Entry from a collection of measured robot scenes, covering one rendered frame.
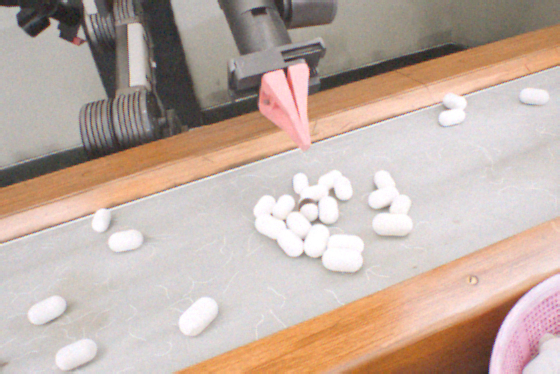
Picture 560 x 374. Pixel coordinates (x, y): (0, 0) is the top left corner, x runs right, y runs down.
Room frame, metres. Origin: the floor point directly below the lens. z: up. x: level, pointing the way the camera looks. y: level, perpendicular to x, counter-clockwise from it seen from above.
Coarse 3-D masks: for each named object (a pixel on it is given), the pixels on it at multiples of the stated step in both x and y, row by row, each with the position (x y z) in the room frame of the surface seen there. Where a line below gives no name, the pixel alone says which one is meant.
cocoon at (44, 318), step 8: (56, 296) 0.33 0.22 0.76; (40, 304) 0.32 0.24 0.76; (48, 304) 0.32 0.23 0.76; (56, 304) 0.32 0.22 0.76; (64, 304) 0.32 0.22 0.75; (32, 312) 0.31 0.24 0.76; (40, 312) 0.31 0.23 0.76; (48, 312) 0.31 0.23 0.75; (56, 312) 0.31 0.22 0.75; (32, 320) 0.31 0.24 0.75; (40, 320) 0.31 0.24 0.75; (48, 320) 0.31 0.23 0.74
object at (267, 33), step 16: (240, 16) 0.49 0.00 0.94; (272, 16) 0.49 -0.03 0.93; (240, 32) 0.49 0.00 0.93; (256, 32) 0.47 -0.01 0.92; (272, 32) 0.47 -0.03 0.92; (240, 48) 0.48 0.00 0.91; (256, 48) 0.46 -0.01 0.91; (272, 48) 0.45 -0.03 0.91; (288, 48) 0.45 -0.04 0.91; (304, 48) 0.46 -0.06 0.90; (320, 48) 0.46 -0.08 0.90; (240, 96) 0.47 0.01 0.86
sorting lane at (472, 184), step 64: (384, 128) 0.56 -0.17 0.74; (448, 128) 0.53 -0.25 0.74; (512, 128) 0.50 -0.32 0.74; (192, 192) 0.50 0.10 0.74; (256, 192) 0.47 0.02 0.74; (448, 192) 0.39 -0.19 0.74; (512, 192) 0.37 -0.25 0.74; (0, 256) 0.44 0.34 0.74; (64, 256) 0.41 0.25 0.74; (128, 256) 0.39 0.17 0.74; (192, 256) 0.37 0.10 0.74; (256, 256) 0.35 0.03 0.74; (320, 256) 0.33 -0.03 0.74; (384, 256) 0.31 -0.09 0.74; (448, 256) 0.29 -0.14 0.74; (0, 320) 0.33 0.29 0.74; (64, 320) 0.31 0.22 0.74; (128, 320) 0.29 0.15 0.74; (256, 320) 0.27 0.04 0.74
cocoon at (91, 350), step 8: (72, 344) 0.26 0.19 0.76; (80, 344) 0.26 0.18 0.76; (88, 344) 0.26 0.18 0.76; (64, 352) 0.25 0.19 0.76; (72, 352) 0.25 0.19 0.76; (80, 352) 0.25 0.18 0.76; (88, 352) 0.25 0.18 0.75; (96, 352) 0.26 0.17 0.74; (56, 360) 0.25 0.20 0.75; (64, 360) 0.25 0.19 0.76; (72, 360) 0.25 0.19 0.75; (80, 360) 0.25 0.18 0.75; (88, 360) 0.25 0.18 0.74; (64, 368) 0.25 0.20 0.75; (72, 368) 0.25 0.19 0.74
